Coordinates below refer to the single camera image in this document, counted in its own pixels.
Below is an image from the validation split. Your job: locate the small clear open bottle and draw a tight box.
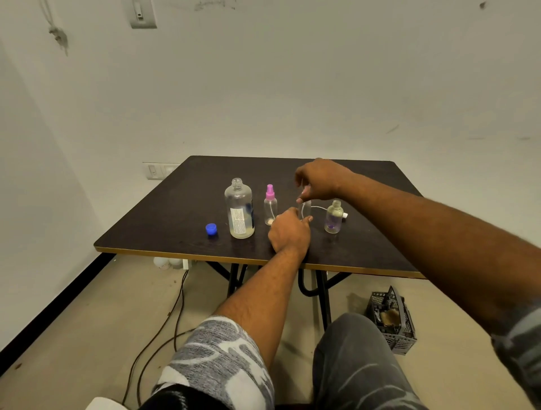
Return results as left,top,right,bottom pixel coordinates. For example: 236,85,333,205
324,199,345,235

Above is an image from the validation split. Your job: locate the hanging wall wire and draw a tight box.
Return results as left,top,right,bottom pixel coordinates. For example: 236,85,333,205
39,0,69,57

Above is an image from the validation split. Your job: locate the white power strip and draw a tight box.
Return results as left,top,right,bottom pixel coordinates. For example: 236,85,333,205
153,256,192,271

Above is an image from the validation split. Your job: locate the pink capped spray bottle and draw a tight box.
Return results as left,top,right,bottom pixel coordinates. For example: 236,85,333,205
263,184,279,226

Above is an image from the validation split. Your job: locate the white spray pump with tube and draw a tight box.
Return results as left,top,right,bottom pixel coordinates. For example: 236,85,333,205
311,205,349,220

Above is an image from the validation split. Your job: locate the grey wall switch box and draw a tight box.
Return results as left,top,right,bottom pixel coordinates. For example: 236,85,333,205
122,0,158,30

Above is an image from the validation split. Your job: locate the person's right forearm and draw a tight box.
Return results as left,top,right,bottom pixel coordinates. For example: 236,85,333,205
337,172,541,337

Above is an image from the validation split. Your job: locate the black cloth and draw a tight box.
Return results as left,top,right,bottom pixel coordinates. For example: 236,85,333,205
139,383,231,410

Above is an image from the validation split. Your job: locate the grey patterned sleeve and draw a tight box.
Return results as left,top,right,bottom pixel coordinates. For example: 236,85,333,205
490,298,541,410
151,315,276,410

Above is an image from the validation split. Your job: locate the person's left forearm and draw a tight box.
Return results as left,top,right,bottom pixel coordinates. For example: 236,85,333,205
213,246,312,369

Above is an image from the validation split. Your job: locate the black metal table frame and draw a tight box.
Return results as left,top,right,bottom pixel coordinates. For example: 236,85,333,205
206,261,352,332

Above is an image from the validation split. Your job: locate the black floor cable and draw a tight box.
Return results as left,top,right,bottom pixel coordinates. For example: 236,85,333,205
122,269,189,406
136,328,196,407

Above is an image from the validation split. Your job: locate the grey patterned left sleeve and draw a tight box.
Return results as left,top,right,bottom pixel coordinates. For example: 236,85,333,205
151,315,276,410

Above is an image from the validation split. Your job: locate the grey patterned right sleeve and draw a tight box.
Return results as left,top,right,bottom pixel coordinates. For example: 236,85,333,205
490,298,541,410

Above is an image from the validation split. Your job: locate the person's right hand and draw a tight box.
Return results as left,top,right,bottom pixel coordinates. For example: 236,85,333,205
294,158,356,205

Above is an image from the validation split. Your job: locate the person's grey trouser leg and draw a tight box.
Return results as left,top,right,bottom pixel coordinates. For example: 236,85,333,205
312,312,429,410

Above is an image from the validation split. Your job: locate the large clear labelled bottle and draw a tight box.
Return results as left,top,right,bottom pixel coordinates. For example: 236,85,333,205
224,177,255,240

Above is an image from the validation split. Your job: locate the grey plastic basket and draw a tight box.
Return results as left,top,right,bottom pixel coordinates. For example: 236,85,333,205
365,286,418,356

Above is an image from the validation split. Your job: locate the white object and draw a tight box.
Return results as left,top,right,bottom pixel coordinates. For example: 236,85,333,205
85,396,129,410

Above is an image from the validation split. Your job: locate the person's left hand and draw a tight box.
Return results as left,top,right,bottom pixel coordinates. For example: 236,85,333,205
267,206,314,259

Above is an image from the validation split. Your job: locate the white wall switch plate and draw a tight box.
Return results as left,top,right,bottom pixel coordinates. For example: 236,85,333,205
142,162,181,181

